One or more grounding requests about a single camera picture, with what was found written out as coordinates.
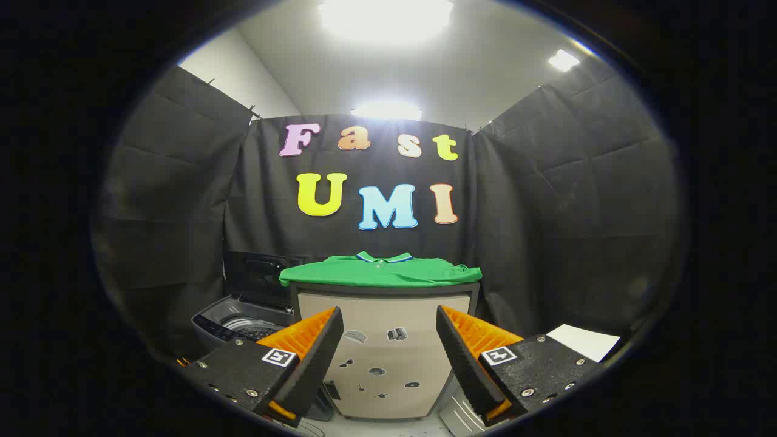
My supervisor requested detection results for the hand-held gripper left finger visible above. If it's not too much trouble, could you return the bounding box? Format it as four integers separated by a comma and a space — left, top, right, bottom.
182, 307, 345, 429

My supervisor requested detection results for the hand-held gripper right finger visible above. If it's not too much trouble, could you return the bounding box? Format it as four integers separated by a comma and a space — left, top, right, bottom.
436, 305, 603, 426

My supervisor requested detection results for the grey washing machine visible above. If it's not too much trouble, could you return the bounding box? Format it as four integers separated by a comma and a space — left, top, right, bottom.
192, 294, 336, 423

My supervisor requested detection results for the green polo shirt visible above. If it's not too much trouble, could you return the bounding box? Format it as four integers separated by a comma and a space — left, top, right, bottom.
279, 251, 483, 289

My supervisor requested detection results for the grey ribbed panel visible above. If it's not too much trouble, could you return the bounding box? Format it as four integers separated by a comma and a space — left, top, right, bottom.
438, 388, 487, 437

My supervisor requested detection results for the beige cabinet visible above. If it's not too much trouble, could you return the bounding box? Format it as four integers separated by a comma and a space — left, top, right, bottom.
290, 282, 481, 422

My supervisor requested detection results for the white paper sheet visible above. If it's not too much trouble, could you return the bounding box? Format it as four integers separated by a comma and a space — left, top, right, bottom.
546, 324, 622, 364

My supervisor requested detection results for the large ceiling light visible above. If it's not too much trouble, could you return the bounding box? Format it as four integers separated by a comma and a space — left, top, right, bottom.
318, 0, 455, 44

